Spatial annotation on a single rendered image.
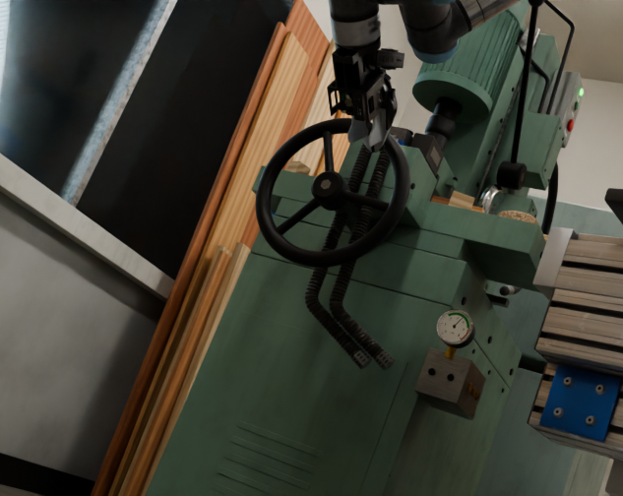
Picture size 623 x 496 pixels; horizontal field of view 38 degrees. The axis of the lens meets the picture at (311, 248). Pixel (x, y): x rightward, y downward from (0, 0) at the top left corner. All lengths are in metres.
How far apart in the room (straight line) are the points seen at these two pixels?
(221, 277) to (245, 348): 1.48
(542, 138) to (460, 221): 0.50
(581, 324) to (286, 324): 0.69
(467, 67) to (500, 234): 0.45
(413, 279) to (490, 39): 0.60
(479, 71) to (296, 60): 1.76
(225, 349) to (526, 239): 0.60
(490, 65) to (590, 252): 0.83
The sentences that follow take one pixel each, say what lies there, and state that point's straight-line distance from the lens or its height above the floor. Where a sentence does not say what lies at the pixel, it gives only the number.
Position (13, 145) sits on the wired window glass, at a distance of 2.87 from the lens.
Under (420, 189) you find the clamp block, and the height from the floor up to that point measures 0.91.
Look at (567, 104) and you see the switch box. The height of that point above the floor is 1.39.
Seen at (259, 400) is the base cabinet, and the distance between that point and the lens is 1.73.
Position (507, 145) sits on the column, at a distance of 2.18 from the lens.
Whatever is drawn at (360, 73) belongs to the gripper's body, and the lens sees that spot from 1.44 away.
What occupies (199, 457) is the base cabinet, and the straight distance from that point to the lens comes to 1.76.
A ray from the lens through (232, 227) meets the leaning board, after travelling 3.41.
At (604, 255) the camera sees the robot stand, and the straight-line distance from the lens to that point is 1.27.
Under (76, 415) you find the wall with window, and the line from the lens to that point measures 3.28.
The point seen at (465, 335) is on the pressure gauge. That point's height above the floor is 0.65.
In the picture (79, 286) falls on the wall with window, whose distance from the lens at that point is 3.09.
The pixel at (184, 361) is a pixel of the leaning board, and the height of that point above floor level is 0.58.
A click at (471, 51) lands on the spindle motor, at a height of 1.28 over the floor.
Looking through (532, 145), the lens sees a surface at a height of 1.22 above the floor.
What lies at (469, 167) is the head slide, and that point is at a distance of 2.06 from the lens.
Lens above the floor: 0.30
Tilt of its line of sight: 15 degrees up
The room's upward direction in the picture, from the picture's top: 22 degrees clockwise
